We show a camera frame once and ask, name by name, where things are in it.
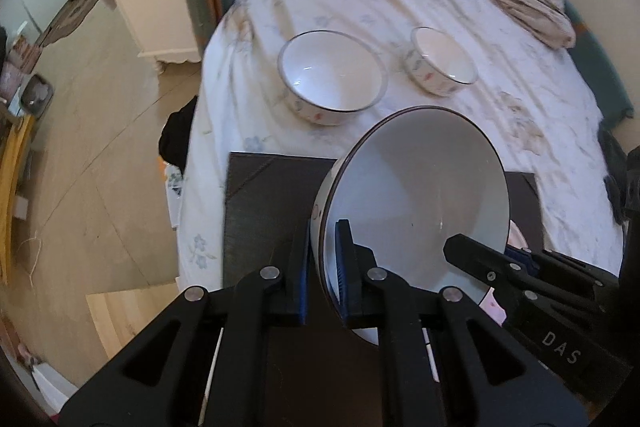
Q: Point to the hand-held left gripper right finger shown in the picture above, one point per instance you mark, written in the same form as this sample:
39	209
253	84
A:
343	272

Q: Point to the yellow rack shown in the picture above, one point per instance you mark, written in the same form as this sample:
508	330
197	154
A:
15	167

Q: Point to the grey plastic bin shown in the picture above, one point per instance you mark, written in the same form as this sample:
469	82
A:
36	94

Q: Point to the patterned floor rug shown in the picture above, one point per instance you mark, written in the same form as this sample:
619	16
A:
70	17

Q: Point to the dark green cloth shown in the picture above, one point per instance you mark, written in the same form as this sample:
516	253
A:
612	152

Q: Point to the white leaf-print bowl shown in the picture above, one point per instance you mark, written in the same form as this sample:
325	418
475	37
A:
445	57
425	187
330	72

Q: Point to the dark brown mat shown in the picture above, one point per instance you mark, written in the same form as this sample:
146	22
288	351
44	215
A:
270	197

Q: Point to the black cloth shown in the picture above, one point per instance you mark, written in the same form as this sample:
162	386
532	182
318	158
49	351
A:
177	137

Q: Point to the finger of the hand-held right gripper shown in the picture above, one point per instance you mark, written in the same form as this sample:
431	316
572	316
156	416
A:
520	253
480	262

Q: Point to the white nightstand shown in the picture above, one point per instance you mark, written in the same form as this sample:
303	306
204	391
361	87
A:
150	2

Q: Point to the light wooden board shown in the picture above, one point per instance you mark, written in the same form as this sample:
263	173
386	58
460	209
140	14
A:
130	317

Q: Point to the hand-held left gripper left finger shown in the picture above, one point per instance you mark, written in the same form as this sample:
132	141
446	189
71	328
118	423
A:
301	277

